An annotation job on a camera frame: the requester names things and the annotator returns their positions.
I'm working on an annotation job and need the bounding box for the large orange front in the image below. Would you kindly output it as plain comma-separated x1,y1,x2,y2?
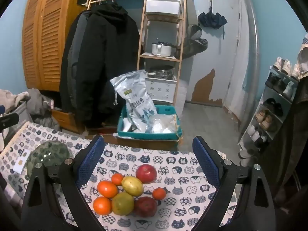
93,197,112,215

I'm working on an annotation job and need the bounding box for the large orange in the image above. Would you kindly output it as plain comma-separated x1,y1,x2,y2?
97,180,119,199
93,197,112,215

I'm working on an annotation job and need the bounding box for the green pear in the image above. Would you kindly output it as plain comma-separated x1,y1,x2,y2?
112,192,135,215

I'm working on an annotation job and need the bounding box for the small tangerine back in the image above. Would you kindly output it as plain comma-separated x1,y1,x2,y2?
111,173,124,186

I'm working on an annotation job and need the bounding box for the small tangerine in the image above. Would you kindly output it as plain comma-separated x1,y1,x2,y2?
152,187,167,200
111,173,124,186

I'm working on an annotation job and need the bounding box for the yellow pear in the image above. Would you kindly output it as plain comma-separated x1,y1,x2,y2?
121,176,144,197

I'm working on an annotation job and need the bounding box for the red apple front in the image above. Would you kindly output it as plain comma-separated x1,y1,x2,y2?
134,197,158,218

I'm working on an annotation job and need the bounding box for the red apple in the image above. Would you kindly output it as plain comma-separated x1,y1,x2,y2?
136,164,157,184
134,197,158,218

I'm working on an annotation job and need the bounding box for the red apple back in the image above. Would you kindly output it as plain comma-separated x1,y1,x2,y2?
136,164,157,184

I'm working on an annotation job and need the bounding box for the pile of grey clothes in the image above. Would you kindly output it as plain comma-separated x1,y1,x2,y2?
0,88,61,147

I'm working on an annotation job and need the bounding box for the green glass bowl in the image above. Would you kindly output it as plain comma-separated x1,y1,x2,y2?
26,141,70,177

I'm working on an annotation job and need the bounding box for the wooden drawer box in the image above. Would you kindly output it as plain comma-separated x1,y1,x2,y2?
51,110,84,134

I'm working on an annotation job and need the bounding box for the cat pattern tablecloth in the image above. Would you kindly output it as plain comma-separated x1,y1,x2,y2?
0,121,244,231

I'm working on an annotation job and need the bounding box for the black hanging jacket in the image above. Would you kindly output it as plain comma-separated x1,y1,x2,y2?
59,2,139,129

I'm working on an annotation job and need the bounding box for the wooden louvered wardrobe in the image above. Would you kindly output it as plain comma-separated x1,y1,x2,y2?
22,0,85,92

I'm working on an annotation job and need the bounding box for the grey shoe rack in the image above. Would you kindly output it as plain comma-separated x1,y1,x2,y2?
239,66,299,167

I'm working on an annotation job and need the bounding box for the grey metal pipe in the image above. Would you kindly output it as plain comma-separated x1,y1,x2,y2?
239,0,260,135

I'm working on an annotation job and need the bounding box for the white rice bag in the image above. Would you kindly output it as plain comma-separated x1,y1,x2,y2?
110,69,157,132

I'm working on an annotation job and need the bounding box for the clear plastic bag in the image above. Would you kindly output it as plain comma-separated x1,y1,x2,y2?
146,114,180,134

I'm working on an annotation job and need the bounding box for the teal storage box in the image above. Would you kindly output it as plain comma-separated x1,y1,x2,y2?
117,105,183,141

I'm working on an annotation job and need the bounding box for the white patterned storage box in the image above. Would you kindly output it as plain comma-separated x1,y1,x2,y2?
146,77,177,103

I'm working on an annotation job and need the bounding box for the steel steamer pot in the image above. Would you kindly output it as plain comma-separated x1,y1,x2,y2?
148,65,174,80

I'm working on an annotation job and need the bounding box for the wooden shelf rack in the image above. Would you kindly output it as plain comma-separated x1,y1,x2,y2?
137,0,187,105

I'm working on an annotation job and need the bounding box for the white pot with lid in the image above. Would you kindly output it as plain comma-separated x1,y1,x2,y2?
151,42,172,57

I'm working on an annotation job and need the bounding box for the grey hanging bag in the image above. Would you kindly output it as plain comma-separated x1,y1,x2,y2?
182,25,208,59

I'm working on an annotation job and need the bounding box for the dark folded umbrella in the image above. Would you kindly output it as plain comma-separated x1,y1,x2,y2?
198,0,228,38

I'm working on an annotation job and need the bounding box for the white plastic drawer bin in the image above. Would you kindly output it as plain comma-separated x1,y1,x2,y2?
145,0,181,17

